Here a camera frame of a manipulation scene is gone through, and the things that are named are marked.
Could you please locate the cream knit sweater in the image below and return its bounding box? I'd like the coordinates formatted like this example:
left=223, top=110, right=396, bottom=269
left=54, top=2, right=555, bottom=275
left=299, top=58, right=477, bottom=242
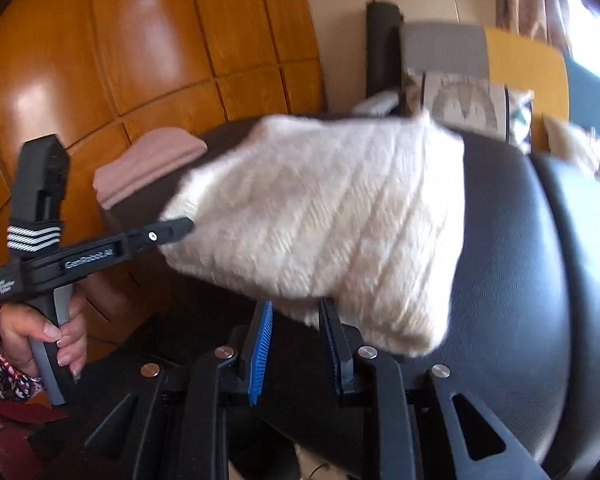
left=157, top=112, right=468, bottom=358

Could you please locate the deer print cushion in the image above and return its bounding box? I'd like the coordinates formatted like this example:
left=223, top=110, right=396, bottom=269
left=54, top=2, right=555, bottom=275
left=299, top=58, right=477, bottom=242
left=542, top=115, right=600, bottom=201

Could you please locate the window behind sofa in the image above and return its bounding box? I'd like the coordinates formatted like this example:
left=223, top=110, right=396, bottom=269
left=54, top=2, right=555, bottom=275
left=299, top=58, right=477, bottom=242
left=562, top=0, right=600, bottom=72

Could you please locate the black rolled mat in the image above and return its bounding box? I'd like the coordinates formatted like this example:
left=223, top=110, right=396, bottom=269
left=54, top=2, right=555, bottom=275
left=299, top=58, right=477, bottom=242
left=366, top=1, right=403, bottom=106

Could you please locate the person's left hand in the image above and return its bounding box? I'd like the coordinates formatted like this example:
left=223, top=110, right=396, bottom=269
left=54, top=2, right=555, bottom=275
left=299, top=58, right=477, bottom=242
left=0, top=291, right=88, bottom=379

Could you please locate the grey yellow blue sofa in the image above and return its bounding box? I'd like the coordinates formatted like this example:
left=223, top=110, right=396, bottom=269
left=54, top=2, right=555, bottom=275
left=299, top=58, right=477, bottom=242
left=352, top=22, right=600, bottom=161

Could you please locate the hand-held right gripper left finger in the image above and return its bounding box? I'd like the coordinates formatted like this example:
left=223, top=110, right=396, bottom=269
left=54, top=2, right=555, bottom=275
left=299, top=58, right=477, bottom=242
left=82, top=300, right=274, bottom=480

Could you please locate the tiger print cushion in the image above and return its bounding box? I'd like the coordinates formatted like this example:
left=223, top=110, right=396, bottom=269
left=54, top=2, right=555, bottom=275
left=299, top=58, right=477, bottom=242
left=402, top=67, right=535, bottom=153

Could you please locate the wooden wardrobe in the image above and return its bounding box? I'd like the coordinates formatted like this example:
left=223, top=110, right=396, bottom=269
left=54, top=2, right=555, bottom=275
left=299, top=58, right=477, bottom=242
left=0, top=0, right=328, bottom=306

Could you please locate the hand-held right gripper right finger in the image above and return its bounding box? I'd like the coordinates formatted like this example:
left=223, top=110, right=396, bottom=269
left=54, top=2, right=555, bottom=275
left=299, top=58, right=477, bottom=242
left=319, top=297, right=551, bottom=480

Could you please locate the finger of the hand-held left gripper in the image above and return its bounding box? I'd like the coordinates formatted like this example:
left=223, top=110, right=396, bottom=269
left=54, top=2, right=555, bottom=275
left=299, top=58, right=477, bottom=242
left=125, top=216, right=196, bottom=257

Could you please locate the pink folded garment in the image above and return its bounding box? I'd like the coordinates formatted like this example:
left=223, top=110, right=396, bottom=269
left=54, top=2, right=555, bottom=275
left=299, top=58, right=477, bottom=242
left=92, top=127, right=208, bottom=211

